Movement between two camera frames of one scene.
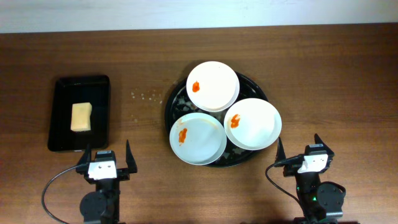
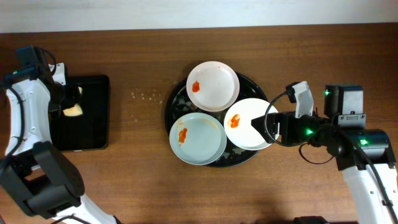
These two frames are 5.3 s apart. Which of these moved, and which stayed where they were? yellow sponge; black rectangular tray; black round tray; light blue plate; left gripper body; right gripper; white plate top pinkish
Moved: right gripper; left gripper body; yellow sponge
Stayed: black rectangular tray; light blue plate; black round tray; white plate top pinkish
